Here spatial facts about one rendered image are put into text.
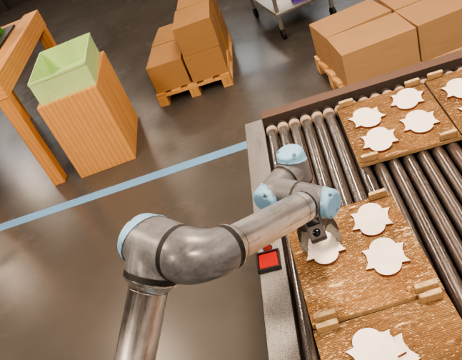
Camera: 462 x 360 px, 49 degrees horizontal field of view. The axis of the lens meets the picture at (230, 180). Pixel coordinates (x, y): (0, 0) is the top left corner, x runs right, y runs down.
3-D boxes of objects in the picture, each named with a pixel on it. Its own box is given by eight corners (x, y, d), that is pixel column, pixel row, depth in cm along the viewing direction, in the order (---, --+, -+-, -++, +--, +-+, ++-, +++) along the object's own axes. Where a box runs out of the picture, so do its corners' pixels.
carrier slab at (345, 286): (313, 329, 135) (312, 326, 134) (285, 228, 168) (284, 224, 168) (445, 291, 131) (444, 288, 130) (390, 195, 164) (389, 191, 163)
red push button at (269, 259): (260, 272, 158) (259, 268, 157) (259, 258, 163) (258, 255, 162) (279, 267, 157) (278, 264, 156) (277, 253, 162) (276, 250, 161)
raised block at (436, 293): (420, 305, 129) (420, 298, 127) (418, 299, 130) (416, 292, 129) (444, 298, 128) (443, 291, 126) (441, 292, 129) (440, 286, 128)
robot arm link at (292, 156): (267, 158, 136) (284, 139, 140) (279, 189, 142) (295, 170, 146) (291, 162, 131) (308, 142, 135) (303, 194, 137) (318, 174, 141)
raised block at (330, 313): (315, 325, 134) (313, 318, 133) (314, 319, 136) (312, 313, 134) (338, 318, 134) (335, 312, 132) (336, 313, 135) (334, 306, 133)
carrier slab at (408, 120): (360, 168, 179) (358, 158, 177) (337, 111, 212) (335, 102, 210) (462, 139, 173) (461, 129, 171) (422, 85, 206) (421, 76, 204)
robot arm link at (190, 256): (197, 253, 89) (343, 177, 123) (156, 237, 96) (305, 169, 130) (202, 311, 93) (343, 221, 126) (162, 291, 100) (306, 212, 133)
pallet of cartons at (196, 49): (231, 38, 562) (211, -21, 524) (243, 81, 472) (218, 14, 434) (162, 63, 571) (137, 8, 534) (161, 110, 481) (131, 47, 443)
